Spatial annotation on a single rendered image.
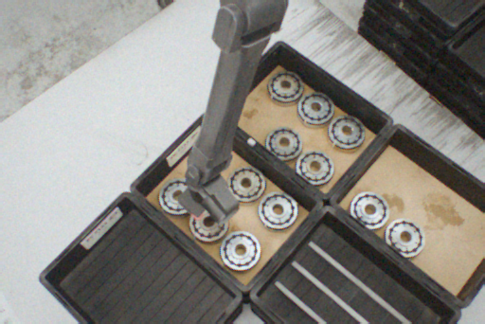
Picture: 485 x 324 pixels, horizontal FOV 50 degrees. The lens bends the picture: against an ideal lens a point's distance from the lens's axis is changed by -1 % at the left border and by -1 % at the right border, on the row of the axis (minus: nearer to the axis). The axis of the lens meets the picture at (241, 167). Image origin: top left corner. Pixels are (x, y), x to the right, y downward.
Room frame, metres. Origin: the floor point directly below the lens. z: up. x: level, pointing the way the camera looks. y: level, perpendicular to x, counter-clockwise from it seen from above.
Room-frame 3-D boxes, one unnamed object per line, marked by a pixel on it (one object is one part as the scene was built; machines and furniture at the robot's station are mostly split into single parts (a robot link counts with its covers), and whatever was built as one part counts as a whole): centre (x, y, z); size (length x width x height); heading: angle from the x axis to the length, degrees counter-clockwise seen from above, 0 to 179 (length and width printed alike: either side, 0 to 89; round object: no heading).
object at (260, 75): (0.66, -0.16, 0.87); 0.40 x 0.30 x 0.11; 46
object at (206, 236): (0.39, 0.09, 0.86); 0.10 x 0.10 x 0.01
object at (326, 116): (0.71, -0.22, 0.86); 0.10 x 0.10 x 0.01
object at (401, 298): (0.16, -0.25, 0.87); 0.40 x 0.30 x 0.11; 46
